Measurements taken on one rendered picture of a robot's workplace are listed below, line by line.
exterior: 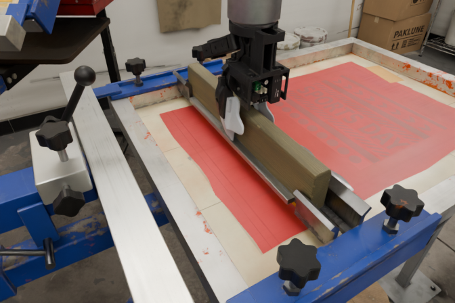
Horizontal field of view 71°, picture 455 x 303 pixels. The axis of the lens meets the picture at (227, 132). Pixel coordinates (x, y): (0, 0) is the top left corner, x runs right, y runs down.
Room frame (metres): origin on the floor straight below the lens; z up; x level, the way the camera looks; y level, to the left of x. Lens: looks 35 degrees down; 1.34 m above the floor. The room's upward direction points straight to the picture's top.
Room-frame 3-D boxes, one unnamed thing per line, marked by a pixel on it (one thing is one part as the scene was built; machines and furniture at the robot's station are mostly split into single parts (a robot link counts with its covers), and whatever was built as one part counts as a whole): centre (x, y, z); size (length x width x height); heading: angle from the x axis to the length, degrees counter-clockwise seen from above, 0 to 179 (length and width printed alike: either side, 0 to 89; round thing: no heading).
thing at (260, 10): (0.47, -0.04, 1.23); 0.08 x 0.08 x 0.05
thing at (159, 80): (0.71, 0.13, 0.97); 0.30 x 0.05 x 0.07; 120
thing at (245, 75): (0.46, -0.04, 1.15); 0.09 x 0.08 x 0.12; 30
